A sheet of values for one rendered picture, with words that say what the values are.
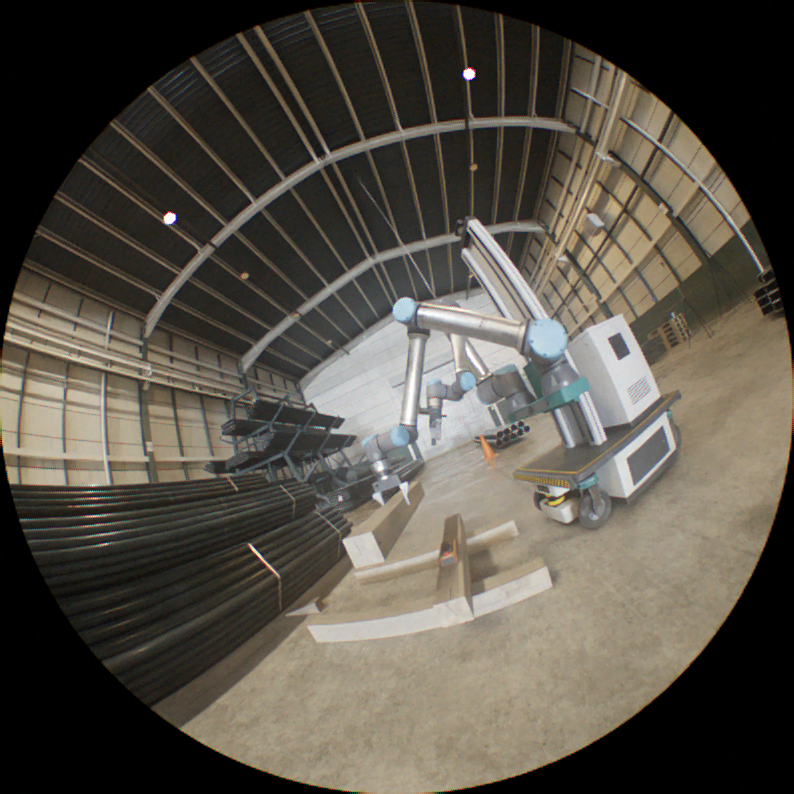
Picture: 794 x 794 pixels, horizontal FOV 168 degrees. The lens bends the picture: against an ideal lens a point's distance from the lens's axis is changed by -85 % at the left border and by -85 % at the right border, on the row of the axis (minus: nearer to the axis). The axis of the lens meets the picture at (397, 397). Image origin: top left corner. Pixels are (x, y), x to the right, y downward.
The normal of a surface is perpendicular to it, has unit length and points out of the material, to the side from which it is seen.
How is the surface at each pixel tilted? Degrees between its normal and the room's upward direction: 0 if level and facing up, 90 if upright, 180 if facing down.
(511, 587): 90
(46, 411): 90
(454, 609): 90
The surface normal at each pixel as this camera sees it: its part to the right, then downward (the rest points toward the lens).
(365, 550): -0.22, -0.14
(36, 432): 0.90, -0.41
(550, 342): -0.38, 0.00
